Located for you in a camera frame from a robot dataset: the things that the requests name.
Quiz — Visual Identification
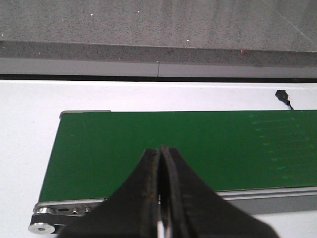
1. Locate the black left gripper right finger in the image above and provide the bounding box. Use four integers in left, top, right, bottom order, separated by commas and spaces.
159, 146, 278, 238

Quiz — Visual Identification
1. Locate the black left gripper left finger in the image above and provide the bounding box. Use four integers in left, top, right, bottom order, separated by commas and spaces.
58, 149, 160, 238

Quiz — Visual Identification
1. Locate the green conveyor belt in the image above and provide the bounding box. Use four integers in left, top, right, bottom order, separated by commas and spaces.
39, 110, 317, 202

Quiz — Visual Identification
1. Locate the grey stone slab left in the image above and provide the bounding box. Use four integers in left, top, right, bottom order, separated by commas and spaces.
0, 0, 317, 67

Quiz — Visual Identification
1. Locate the aluminium conveyor frame rail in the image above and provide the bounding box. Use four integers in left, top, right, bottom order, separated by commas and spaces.
27, 110, 317, 235

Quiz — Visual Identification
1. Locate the black sensor with cable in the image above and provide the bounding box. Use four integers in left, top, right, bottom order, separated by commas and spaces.
275, 90, 294, 110

